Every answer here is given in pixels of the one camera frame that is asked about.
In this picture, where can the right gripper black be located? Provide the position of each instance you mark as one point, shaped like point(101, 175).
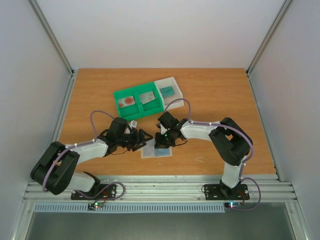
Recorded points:
point(162, 139)

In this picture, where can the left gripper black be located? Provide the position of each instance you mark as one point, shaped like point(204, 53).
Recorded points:
point(137, 140)

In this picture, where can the beige card holder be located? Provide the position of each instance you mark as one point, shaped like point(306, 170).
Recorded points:
point(149, 151)

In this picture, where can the white card magnetic stripe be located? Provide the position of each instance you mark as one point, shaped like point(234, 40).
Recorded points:
point(143, 98)

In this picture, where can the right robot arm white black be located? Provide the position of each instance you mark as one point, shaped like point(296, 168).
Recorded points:
point(233, 145)

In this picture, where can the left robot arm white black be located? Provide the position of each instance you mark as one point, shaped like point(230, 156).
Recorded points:
point(56, 172)

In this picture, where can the card with red circle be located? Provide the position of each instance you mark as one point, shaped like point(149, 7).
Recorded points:
point(126, 102)

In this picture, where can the grey card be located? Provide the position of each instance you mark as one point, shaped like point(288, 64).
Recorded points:
point(150, 95)

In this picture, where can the middle green bin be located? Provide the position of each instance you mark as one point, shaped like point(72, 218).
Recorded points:
point(153, 107)

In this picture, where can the green bin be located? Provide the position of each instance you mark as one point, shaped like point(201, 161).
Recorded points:
point(132, 112)
point(153, 107)

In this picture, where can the left green bin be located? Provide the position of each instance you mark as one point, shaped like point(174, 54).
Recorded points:
point(132, 112)

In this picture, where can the white bin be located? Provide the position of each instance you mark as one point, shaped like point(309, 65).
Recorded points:
point(170, 81)

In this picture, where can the left controller board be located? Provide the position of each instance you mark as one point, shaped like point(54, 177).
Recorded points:
point(95, 205)

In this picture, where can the controller board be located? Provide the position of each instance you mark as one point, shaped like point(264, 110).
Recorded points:
point(232, 205)
point(95, 205)

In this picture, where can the right controller board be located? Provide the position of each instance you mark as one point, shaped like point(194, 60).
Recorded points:
point(232, 205)

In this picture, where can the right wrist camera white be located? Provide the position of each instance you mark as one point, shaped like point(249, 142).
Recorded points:
point(163, 126)

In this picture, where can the aluminium rail frame front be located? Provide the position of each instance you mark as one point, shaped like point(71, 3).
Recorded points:
point(189, 188)

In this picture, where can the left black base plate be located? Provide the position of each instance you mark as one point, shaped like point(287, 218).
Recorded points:
point(100, 191)

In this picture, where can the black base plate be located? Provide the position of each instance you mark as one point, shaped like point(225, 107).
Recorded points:
point(100, 191)
point(212, 192)

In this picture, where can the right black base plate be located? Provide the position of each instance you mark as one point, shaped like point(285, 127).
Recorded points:
point(212, 192)

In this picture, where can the left aluminium corner post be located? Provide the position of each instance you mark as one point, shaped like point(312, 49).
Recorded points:
point(47, 28)

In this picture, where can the aluminium corner post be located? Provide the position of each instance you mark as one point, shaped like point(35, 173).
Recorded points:
point(269, 35)
point(47, 28)

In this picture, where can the grey slotted cable duct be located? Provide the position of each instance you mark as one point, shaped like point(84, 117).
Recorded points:
point(129, 208)

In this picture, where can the right aluminium corner post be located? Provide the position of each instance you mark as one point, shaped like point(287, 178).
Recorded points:
point(269, 35)

